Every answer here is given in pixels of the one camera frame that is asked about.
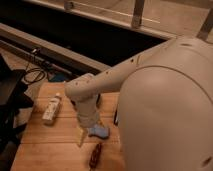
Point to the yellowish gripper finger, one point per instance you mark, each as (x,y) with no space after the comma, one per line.
(82,134)

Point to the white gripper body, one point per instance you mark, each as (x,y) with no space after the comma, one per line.
(87,115)

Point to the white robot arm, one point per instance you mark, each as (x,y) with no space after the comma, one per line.
(165,105)

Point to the blue sponge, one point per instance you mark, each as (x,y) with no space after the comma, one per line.
(99,131)

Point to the black striped small object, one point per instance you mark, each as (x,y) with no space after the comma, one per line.
(115,118)

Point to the white plastic bottle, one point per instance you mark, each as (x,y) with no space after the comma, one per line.
(52,109)

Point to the black chair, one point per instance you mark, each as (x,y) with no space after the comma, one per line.
(12,99)

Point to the metal railing frame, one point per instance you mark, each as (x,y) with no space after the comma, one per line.
(162,18)

